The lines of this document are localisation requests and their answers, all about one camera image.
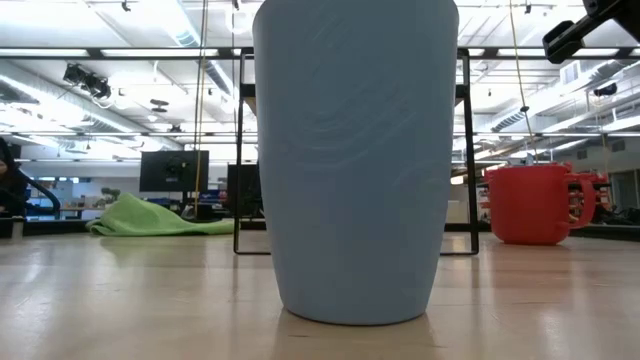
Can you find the beige cabinet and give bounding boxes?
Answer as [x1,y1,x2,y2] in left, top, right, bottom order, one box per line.
[445,199,471,224]

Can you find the yellow hanging cable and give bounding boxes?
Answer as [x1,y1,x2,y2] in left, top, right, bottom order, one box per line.
[193,0,209,217]
[508,0,540,164]

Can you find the black metal shelf, wooden board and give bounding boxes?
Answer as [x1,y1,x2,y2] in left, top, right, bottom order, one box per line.
[232,46,481,257]

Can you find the black ceiling spotlight cluster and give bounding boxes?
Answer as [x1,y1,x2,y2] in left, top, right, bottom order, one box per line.
[61,63,113,101]

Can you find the black table edge rail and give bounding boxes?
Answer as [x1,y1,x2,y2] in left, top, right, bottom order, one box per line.
[0,215,640,242]

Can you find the green cloth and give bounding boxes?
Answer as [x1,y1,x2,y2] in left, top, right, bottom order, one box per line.
[85,192,236,238]

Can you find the small potted plant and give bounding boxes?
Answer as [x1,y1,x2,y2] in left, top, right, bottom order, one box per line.
[99,186,122,208]

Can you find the tall light blue cup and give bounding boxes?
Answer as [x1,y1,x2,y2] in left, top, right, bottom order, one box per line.
[252,0,460,327]

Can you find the person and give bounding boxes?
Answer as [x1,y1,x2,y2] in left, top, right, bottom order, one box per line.
[0,137,29,219]

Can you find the black overhead frame bar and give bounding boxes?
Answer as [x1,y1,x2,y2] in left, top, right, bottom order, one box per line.
[0,46,640,61]

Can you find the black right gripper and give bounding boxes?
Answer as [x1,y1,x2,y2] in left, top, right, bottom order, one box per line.
[542,0,640,65]

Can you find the red mug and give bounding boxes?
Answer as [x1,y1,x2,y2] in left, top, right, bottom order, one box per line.
[483,163,598,247]

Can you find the black curved cable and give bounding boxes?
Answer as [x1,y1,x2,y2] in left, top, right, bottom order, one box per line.
[14,169,62,216]

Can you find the black computer monitor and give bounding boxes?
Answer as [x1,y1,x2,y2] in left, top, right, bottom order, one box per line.
[139,150,211,194]
[227,163,262,219]

